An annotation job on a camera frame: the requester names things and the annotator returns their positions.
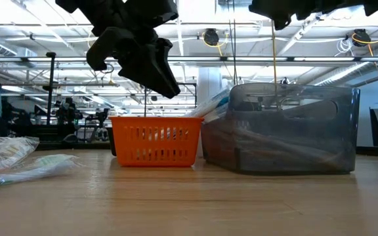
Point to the black robot workstation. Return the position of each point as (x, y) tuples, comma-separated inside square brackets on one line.
[(66, 113)]

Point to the smoky grey transparent bin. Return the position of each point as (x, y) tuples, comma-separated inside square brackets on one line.
[(307, 137)]

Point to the black plastic slotted basket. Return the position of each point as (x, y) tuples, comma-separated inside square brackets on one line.
[(112, 144)]

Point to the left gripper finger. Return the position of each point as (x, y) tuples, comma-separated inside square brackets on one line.
[(153, 72)]

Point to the blue toothbrush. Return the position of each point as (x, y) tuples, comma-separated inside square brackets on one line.
[(217, 116), (222, 95), (208, 107)]

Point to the clear plastic packets pile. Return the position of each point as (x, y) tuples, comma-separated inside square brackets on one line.
[(44, 165)]

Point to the orange plastic slotted basket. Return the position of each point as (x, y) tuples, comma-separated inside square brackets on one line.
[(156, 160)]

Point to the black pole stand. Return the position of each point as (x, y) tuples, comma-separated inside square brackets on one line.
[(50, 91)]

